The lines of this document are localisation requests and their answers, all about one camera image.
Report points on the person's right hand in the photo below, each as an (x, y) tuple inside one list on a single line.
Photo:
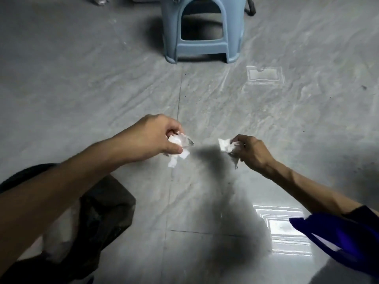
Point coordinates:
[(254, 155)]

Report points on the person's left hand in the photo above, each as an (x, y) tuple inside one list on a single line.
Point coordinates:
[(148, 139)]

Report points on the paper scrap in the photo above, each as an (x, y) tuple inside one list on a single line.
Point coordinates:
[(177, 141), (226, 144)]

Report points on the black-lined trash bin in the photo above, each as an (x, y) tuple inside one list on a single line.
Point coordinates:
[(88, 221)]

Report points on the person's right forearm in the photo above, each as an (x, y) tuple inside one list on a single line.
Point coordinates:
[(314, 192)]

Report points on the person's left forearm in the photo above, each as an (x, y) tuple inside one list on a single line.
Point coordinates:
[(53, 198)]

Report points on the person's blue shorts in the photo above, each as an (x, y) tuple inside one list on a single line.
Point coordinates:
[(340, 239)]

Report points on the blue plastic stool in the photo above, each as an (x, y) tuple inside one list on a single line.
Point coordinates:
[(204, 47)]

